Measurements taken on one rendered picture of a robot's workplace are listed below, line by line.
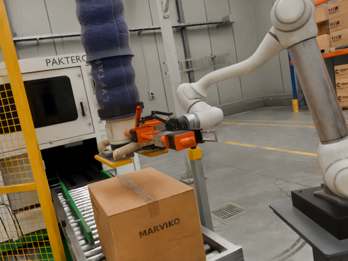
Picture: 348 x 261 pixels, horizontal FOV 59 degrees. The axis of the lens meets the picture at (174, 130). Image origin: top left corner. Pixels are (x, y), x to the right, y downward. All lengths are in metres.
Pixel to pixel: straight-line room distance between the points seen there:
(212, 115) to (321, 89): 0.50
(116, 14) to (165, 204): 0.90
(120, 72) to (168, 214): 0.68
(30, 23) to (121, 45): 8.86
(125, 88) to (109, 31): 0.27
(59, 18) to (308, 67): 9.57
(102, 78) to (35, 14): 8.95
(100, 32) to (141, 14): 9.60
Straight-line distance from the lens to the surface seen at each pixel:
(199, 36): 11.85
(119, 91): 1.48
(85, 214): 2.69
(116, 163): 1.41
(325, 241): 1.34
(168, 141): 1.05
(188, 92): 1.51
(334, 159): 1.20
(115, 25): 1.51
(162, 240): 1.43
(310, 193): 1.56
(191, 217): 1.45
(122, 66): 1.50
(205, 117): 1.43
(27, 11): 10.39
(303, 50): 1.20
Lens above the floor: 1.41
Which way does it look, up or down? 8 degrees down
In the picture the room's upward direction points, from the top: 10 degrees counter-clockwise
